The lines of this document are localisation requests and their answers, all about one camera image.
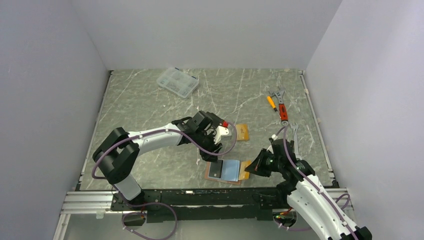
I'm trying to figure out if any brown leather card holder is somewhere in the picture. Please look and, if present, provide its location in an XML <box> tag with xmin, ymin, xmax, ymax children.
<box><xmin>204</xmin><ymin>159</ymin><xmax>246</xmax><ymax>186</ymax></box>

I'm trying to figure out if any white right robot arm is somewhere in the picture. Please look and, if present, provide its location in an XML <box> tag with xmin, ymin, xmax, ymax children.
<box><xmin>245</xmin><ymin>135</ymin><xmax>373</xmax><ymax>240</ymax></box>

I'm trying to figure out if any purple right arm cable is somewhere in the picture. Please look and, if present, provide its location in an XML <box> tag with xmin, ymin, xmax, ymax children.
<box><xmin>274</xmin><ymin>125</ymin><xmax>360</xmax><ymax>240</ymax></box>

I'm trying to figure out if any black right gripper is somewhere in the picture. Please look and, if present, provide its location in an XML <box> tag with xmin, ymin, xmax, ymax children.
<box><xmin>245</xmin><ymin>147</ymin><xmax>283</xmax><ymax>177</ymax></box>

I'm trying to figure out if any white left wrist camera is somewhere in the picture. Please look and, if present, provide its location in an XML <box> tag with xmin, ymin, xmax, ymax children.
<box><xmin>212</xmin><ymin>121</ymin><xmax>232</xmax><ymax>145</ymax></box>

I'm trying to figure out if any aluminium frame rail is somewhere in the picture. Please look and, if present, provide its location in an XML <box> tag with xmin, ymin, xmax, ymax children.
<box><xmin>53</xmin><ymin>191</ymin><xmax>113</xmax><ymax>240</ymax></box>

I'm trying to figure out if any silver combination wrench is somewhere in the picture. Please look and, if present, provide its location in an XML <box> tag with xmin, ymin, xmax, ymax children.
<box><xmin>289</xmin><ymin>122</ymin><xmax>301</xmax><ymax>159</ymax></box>

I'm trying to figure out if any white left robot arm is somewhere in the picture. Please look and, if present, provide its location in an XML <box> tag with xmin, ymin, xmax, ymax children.
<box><xmin>91</xmin><ymin>110</ymin><xmax>231</xmax><ymax>210</ymax></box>

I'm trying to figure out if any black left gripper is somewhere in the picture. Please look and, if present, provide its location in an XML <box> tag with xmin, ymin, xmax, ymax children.
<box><xmin>192</xmin><ymin>129</ymin><xmax>223</xmax><ymax>164</ymax></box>

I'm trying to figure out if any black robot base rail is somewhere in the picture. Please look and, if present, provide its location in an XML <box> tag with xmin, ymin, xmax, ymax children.
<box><xmin>110</xmin><ymin>187</ymin><xmax>289</xmax><ymax>223</ymax></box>

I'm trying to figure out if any clear plastic organizer box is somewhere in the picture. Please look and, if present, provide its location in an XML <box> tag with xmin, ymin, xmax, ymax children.
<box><xmin>156</xmin><ymin>67</ymin><xmax>199</xmax><ymax>98</ymax></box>

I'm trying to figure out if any yellow handled screwdriver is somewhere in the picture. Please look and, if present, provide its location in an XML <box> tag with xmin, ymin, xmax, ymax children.
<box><xmin>266</xmin><ymin>95</ymin><xmax>278</xmax><ymax>112</ymax></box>

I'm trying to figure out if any black VIP credit card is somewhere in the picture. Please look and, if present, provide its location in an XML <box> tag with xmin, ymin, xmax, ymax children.
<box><xmin>207</xmin><ymin>159</ymin><xmax>224</xmax><ymax>179</ymax></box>

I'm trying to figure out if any gold credit card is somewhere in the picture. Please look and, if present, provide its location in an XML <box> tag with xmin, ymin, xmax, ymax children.
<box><xmin>238</xmin><ymin>160</ymin><xmax>252</xmax><ymax>181</ymax></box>

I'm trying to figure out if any red handled adjustable wrench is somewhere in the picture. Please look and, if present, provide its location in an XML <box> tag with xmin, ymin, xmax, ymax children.
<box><xmin>268</xmin><ymin>87</ymin><xmax>289</xmax><ymax>127</ymax></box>

